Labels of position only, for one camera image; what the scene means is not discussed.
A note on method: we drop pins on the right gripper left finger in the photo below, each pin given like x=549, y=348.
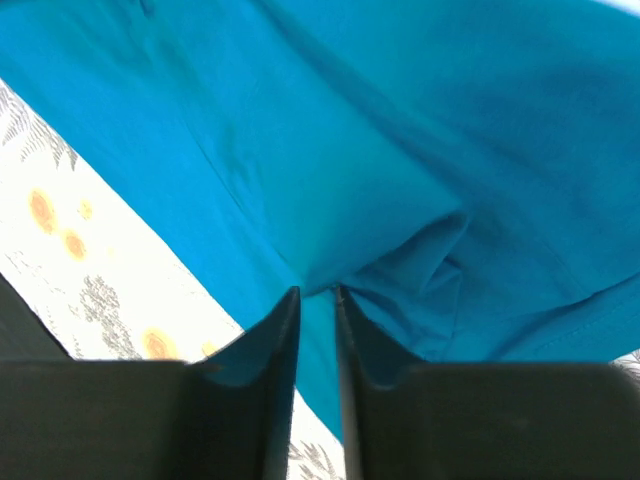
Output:
x=225, y=417

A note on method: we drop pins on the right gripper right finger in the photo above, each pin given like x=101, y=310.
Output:
x=406, y=418

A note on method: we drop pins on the teal blue t-shirt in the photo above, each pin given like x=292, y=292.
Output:
x=468, y=169

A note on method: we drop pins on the floral patterned table mat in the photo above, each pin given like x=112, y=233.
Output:
x=101, y=280

